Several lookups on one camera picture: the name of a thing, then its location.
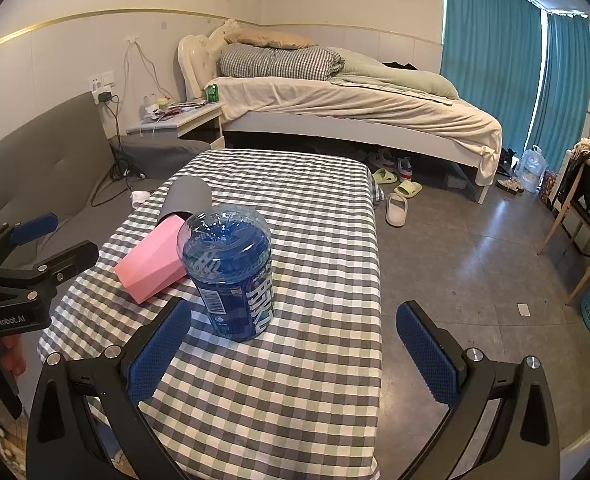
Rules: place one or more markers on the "beige bed sheet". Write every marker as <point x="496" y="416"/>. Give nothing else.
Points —
<point x="375" y="105"/>

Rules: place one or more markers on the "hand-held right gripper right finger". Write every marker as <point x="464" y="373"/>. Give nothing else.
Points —
<point x="425" y="352"/>

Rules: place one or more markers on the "checkered quilt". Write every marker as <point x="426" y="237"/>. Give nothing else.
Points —
<point x="275" y="62"/>

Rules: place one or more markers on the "white bedside table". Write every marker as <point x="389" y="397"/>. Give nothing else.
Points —
<point x="200" y="117"/>

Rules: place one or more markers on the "grey checkered tablecloth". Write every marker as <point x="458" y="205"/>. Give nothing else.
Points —
<point x="300" y="260"/>

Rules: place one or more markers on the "grey cylinder cup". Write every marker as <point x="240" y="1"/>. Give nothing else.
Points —
<point x="185" y="195"/>

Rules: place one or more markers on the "person's left hand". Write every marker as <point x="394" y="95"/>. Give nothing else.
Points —
<point x="12" y="357"/>

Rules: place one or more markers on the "grey sofa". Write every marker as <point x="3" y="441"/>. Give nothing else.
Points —
<point x="50" y="160"/>

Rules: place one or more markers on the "dark clothing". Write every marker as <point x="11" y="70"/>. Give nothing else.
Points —
<point x="400" y="65"/>

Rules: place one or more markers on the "wide teal curtain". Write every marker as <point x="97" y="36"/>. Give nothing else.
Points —
<point x="490" y="45"/>

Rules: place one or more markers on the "blue transparent plastic cup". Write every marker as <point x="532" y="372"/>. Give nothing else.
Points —
<point x="225" y="270"/>

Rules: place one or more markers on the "beige pillow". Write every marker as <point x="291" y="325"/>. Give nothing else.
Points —
<point x="270" y="38"/>

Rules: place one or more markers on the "pink geometric vase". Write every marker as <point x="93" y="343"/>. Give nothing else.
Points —
<point x="147" y="265"/>

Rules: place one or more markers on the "green can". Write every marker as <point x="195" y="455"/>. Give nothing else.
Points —
<point x="212" y="94"/>

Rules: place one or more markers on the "green slipper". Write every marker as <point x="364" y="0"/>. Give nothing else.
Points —
<point x="408" y="189"/>
<point x="385" y="176"/>

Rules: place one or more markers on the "clear plastic water jug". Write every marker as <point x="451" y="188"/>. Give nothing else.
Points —
<point x="532" y="170"/>

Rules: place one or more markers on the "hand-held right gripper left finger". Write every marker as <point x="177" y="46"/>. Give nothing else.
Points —
<point x="159" y="357"/>

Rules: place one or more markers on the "light shoes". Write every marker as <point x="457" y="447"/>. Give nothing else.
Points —
<point x="509" y="185"/>

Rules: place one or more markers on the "grey sneaker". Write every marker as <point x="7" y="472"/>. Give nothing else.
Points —
<point x="404" y="168"/>

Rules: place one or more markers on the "narrow teal curtain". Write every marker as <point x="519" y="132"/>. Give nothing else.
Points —
<point x="560" y="85"/>

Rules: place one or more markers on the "clutter of small items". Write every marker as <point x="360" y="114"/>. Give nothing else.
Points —
<point x="172" y="107"/>

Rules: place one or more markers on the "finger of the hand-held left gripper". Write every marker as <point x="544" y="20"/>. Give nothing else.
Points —
<point x="35" y="227"/>
<point x="70" y="260"/>

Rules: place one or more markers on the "white slipper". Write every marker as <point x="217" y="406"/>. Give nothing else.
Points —
<point x="396" y="210"/>

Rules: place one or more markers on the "white crumpled tissue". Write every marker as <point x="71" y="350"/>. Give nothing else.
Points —
<point x="140" y="198"/>

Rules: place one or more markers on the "bed with beige sheets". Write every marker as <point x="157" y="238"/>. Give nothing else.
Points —
<point x="285" y="130"/>

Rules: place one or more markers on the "black charger plug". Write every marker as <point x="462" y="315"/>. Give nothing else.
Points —
<point x="105" y="97"/>

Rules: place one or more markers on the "white paper scrap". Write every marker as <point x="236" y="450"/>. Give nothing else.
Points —
<point x="523" y="309"/>

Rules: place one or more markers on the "wooden chair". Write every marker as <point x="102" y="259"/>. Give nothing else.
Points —
<point x="560" y="220"/>

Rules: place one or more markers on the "white wall socket panel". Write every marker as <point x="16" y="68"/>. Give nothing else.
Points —
<point x="102" y="81"/>

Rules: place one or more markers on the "pale green blanket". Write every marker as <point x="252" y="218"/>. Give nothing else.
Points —
<point x="400" y="77"/>

